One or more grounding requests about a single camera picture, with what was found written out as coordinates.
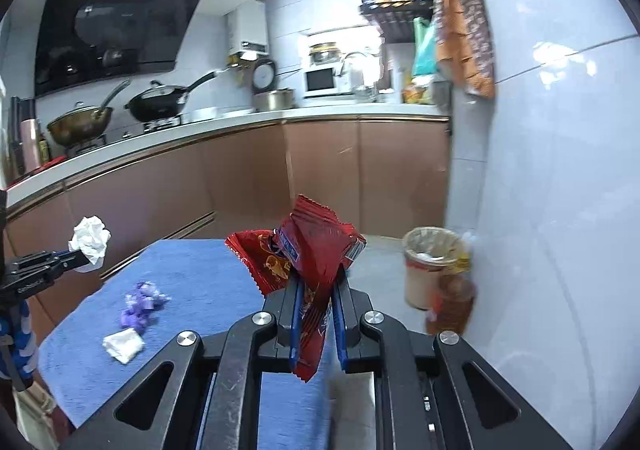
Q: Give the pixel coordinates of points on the glass bowl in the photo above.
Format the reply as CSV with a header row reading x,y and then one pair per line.
x,y
325,55

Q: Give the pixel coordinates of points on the metal faucet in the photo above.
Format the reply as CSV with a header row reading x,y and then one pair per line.
x,y
344,65

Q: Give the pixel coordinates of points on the black range hood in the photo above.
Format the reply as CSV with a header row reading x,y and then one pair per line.
x,y
100,30

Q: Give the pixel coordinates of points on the rice cooker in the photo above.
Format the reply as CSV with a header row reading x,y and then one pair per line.
x,y
272,100

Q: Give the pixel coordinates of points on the white water heater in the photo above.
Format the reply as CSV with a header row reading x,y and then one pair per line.
x,y
250,30

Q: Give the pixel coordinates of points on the green plastic bag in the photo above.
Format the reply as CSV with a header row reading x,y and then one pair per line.
x,y
424,55

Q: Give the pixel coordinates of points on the orange patterned apron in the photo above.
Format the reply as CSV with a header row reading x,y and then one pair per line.
x,y
460,30

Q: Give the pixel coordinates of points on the gas stove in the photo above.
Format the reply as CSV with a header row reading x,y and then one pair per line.
x,y
160,122

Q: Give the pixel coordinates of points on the white microwave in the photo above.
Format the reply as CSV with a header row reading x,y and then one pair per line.
x,y
320,80

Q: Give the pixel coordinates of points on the yellow food bags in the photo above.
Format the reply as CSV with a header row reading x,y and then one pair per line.
x,y
417,92

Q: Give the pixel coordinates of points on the red snack wrapper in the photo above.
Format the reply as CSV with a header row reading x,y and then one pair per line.
x,y
315,250

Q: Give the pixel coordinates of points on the pink thermos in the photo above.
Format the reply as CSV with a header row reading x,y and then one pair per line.
x,y
31,145

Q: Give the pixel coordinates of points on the black knife block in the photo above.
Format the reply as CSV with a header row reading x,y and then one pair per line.
x,y
15,130

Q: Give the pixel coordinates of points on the blue towel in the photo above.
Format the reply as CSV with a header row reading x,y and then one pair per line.
x,y
200,290

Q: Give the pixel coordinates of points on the black wok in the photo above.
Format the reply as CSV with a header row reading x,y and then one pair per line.
x,y
155,102

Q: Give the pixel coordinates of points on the amber oil bottle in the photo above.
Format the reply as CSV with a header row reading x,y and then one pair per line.
x,y
452,305

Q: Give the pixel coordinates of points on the red board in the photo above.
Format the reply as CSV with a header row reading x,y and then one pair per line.
x,y
50,164

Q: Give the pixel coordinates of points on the brown base cabinets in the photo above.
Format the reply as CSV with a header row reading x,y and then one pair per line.
x,y
325,170

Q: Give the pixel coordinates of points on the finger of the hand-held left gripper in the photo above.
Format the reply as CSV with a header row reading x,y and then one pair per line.
x,y
50,262

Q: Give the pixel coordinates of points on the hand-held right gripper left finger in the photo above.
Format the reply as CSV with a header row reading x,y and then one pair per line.
x,y
296,320

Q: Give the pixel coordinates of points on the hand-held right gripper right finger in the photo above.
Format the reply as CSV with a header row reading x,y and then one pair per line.
x,y
341,325

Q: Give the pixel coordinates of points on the purple wrapper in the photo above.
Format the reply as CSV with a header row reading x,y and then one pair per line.
x,y
140,305

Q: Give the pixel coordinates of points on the white tissue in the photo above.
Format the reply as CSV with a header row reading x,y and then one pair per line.
x,y
90,235
122,345

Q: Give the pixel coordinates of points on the beige trash bin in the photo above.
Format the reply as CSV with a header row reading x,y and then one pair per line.
x,y
420,285

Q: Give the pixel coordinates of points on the brass wok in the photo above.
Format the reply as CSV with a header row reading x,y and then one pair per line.
x,y
77,127

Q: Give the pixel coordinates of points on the flat white tissue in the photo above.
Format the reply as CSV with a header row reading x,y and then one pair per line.
x,y
122,345

